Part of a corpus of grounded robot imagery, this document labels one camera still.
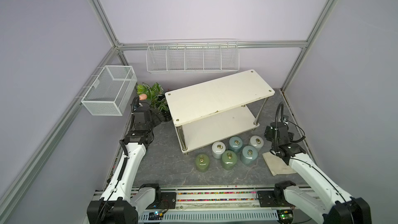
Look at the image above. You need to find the aluminium frame of enclosure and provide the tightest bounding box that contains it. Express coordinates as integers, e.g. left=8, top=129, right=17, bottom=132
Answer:
left=1, top=0, right=327, bottom=224

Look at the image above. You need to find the green artificial plant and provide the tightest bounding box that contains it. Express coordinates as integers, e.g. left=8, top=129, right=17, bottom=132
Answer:
left=137, top=83, right=169, bottom=112

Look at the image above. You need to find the white mesh side basket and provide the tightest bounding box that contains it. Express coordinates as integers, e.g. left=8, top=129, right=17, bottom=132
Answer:
left=81, top=65, right=137, bottom=116

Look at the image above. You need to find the long white wire basket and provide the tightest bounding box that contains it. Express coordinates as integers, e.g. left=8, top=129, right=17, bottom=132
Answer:
left=146, top=39, right=240, bottom=73

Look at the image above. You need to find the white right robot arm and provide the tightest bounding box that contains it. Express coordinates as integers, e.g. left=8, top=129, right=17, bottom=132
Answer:
left=264, top=102, right=372, bottom=224

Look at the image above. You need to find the beige work glove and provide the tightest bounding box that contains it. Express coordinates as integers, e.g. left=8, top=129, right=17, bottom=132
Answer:
left=262, top=152, right=297, bottom=176

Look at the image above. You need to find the large blue-grey tea canister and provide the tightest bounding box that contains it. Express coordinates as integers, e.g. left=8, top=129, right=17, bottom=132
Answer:
left=229, top=136, right=243, bottom=153

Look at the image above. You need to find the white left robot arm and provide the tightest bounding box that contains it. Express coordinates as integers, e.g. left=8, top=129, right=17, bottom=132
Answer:
left=87, top=94, right=161, bottom=224

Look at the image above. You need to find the light green tea canister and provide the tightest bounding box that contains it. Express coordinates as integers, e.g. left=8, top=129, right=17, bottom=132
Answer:
left=221, top=150, right=237, bottom=170

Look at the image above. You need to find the white two-tier shelf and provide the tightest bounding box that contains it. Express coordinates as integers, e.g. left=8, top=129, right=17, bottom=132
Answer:
left=165, top=69, right=275, bottom=153

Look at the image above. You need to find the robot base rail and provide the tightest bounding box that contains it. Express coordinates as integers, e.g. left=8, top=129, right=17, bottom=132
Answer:
left=137, top=185, right=315, bottom=224

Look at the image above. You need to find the glossy black vase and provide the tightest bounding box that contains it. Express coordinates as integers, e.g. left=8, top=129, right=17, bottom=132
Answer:
left=158, top=95, right=172, bottom=122

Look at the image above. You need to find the small blue tea canister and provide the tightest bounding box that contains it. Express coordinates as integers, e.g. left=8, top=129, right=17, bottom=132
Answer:
left=240, top=145, right=258, bottom=166

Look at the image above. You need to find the dark green tea canister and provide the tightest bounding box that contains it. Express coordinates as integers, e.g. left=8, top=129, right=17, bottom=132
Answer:
left=195, top=153, right=210, bottom=172

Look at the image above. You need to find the white tea canister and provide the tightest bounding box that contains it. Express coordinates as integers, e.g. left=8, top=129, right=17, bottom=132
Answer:
left=211, top=141, right=226, bottom=159
left=249, top=135, right=264, bottom=151

